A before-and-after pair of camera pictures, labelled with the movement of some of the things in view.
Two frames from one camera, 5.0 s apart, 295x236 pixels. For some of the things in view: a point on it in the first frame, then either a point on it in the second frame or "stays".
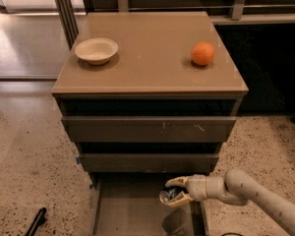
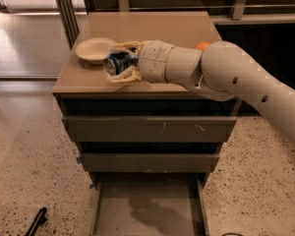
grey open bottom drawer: x=129 y=204 stays
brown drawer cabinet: x=147 y=92 stays
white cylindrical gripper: x=198 y=187 to x=152 y=62
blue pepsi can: x=169 y=193 to x=117 y=62
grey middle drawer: x=147 y=162 stays
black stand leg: x=39 y=220 stays
